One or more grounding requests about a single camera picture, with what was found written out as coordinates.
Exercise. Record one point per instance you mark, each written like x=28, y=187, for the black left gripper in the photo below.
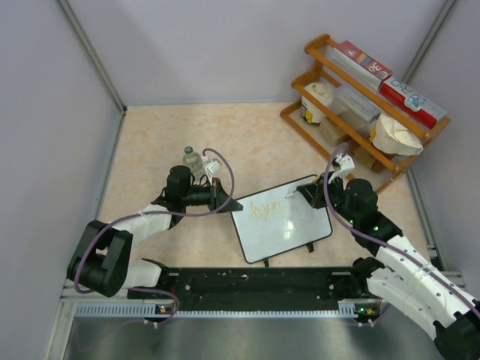
x=217, y=196

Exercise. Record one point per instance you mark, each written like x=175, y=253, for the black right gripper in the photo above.
x=314, y=193

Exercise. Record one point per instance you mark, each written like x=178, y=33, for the yellow capped white marker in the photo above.
x=290, y=194

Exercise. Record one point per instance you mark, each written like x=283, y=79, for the white whiteboard black frame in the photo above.
x=272, y=223

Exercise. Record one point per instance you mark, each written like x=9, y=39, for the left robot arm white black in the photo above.
x=102, y=262

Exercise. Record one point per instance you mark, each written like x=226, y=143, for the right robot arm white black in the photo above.
x=395, y=271

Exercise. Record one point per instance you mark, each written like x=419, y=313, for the clear glass bottle green cap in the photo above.
x=193, y=161

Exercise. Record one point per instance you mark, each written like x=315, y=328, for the brown block on shelf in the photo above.
x=364, y=157

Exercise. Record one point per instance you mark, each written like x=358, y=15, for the tan sponge block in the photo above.
x=333, y=134

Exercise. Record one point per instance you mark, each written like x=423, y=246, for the orange wooden shelf rack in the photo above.
x=316, y=90

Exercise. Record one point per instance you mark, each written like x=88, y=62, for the white cup paper cover right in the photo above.
x=391, y=137

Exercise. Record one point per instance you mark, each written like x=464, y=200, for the grey white box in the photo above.
x=349, y=101

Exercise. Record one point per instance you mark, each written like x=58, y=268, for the red white foil box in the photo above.
x=360, y=65

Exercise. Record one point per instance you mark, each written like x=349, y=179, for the red white wrap box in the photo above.
x=412, y=102

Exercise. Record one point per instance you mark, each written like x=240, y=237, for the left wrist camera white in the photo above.
x=210, y=166

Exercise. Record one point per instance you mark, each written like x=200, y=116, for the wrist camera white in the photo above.
x=343, y=166
x=210, y=166

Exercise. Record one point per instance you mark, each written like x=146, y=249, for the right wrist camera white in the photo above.
x=343, y=166

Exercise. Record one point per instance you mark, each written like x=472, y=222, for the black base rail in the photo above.
x=259, y=289

